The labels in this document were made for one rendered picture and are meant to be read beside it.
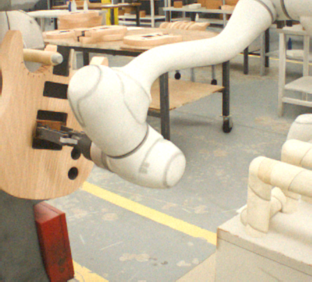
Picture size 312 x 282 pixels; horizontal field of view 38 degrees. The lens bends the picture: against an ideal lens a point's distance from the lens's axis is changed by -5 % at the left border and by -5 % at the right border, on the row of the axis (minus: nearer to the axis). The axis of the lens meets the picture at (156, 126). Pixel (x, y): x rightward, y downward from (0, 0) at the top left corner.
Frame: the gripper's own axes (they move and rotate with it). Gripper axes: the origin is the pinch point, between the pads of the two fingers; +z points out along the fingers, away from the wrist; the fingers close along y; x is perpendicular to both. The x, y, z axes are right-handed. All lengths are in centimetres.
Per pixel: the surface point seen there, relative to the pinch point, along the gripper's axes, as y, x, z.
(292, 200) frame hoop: -9, 2, -70
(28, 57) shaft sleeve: -6.2, 17.4, 6.9
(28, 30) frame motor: -0.7, 25.5, 18.6
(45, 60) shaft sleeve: -6.0, 17.2, -0.9
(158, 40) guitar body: 191, 55, 142
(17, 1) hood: -23.0, 27.8, -10.1
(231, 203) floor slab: 190, -45, 53
